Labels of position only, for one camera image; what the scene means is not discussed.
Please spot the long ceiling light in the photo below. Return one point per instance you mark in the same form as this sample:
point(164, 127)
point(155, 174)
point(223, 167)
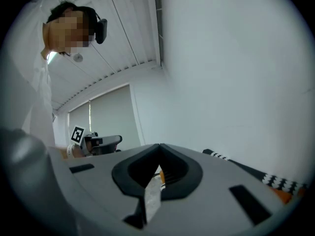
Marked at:
point(52, 57)

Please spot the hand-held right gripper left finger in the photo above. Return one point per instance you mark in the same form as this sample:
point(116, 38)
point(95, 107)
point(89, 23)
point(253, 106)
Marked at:
point(98, 181)

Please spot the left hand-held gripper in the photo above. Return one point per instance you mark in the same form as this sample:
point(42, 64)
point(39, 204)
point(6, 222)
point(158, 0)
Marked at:
point(81, 141)

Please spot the black white orange patterned cloth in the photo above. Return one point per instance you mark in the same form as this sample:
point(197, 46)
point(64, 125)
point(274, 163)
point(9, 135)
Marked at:
point(248, 171)

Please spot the round white ceiling detector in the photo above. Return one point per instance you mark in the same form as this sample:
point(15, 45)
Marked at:
point(78, 57)

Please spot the dark ceiling rail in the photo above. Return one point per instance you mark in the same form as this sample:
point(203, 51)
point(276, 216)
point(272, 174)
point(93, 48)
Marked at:
point(159, 28)

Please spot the wide grey roller blind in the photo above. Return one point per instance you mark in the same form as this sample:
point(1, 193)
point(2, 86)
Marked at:
point(113, 117)

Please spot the narrow grey roller blind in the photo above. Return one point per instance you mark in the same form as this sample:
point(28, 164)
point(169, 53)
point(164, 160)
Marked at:
point(79, 122)

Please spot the black head-worn camera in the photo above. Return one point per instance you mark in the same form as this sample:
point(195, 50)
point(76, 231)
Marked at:
point(101, 31)

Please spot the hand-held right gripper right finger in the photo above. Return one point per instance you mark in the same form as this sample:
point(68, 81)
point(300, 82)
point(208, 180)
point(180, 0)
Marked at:
point(211, 205)

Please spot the person's left forearm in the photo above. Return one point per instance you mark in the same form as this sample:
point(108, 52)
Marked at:
point(62, 154)

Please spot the person's head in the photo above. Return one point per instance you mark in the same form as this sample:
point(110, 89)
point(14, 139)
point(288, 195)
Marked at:
point(62, 36)

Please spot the person's white shirt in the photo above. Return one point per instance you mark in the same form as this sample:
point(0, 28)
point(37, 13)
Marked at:
point(27, 87)

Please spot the white wristband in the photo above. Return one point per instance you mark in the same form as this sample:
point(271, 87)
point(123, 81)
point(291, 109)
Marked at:
point(70, 151)

